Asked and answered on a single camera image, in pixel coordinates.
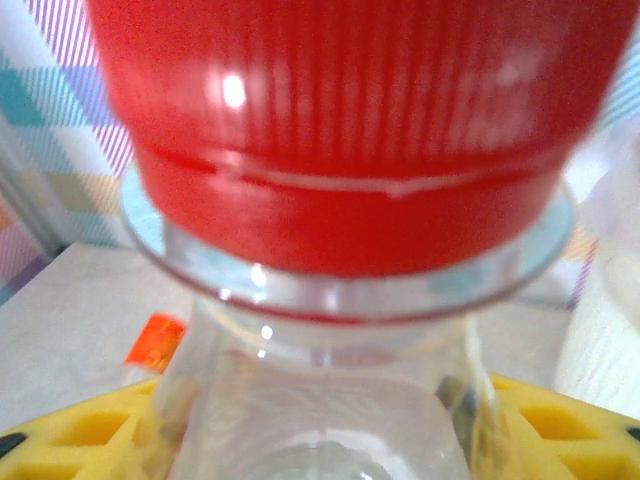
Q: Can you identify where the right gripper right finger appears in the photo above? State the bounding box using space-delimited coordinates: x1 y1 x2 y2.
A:
487 372 640 480

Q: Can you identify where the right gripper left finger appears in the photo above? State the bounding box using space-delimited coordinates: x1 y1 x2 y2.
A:
0 377 186 480

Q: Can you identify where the red cap cola bottle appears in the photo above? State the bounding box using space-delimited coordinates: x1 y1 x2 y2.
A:
82 0 631 480

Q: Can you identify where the white round bin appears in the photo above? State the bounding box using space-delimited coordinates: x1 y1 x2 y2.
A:
552 114 640 421

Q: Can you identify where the small orange plastic bottle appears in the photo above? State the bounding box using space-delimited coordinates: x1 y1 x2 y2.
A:
122 312 187 376

